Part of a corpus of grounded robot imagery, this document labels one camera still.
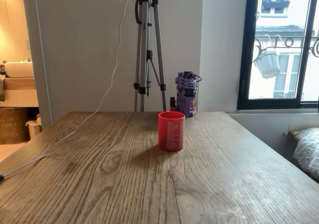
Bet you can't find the red cup white print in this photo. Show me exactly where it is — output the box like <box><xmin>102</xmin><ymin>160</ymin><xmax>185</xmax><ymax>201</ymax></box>
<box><xmin>158</xmin><ymin>111</ymin><xmax>186</xmax><ymax>152</ymax></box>

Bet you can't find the white hanging flower pot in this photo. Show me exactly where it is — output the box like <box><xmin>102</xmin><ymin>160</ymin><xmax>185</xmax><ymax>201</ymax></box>
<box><xmin>253</xmin><ymin>50</ymin><xmax>281</xmax><ymax>79</ymax></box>

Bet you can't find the ornate black balcony railing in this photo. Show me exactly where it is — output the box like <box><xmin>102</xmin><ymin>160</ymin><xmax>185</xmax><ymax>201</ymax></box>
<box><xmin>254</xmin><ymin>34</ymin><xmax>319</xmax><ymax>58</ymax></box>

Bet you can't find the dark window planter box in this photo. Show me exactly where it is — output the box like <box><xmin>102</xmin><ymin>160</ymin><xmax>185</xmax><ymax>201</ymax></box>
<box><xmin>261</xmin><ymin>0</ymin><xmax>291</xmax><ymax>10</ymax></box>

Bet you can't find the grey furry cushion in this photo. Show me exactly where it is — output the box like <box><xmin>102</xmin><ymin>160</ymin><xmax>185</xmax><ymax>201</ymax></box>
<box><xmin>287</xmin><ymin>127</ymin><xmax>319</xmax><ymax>180</ymax></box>

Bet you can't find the small white bin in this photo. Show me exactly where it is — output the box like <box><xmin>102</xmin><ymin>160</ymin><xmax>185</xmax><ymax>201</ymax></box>
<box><xmin>25</xmin><ymin>119</ymin><xmax>43</xmax><ymax>139</ymax></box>

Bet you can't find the wooden vanity counter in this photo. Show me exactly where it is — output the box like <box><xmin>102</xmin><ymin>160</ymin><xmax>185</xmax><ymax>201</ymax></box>
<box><xmin>1</xmin><ymin>77</ymin><xmax>36</xmax><ymax>91</ymax></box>

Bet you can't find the white washbasin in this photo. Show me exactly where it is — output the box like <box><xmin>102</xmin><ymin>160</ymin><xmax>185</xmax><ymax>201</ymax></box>
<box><xmin>4</xmin><ymin>61</ymin><xmax>34</xmax><ymax>79</ymax></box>

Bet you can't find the woven wicker basket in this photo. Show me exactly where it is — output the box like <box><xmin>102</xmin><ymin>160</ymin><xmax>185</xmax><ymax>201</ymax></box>
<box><xmin>0</xmin><ymin>107</ymin><xmax>30</xmax><ymax>145</ymax></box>

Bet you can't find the looped servo wire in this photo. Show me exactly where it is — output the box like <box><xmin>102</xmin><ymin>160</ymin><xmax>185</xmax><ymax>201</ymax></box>
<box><xmin>193</xmin><ymin>73</ymin><xmax>202</xmax><ymax>95</ymax></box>

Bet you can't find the silver camera tripod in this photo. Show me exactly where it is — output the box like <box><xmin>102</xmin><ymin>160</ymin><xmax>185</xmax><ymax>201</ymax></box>
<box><xmin>133</xmin><ymin>0</ymin><xmax>167</xmax><ymax>112</ymax></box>

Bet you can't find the black window frame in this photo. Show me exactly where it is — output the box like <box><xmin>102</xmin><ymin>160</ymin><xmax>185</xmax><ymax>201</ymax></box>
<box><xmin>236</xmin><ymin>0</ymin><xmax>319</xmax><ymax>111</ymax></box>

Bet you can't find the white flat cable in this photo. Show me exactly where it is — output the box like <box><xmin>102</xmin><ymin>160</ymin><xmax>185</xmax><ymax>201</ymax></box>
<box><xmin>1</xmin><ymin>0</ymin><xmax>134</xmax><ymax>179</ymax></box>

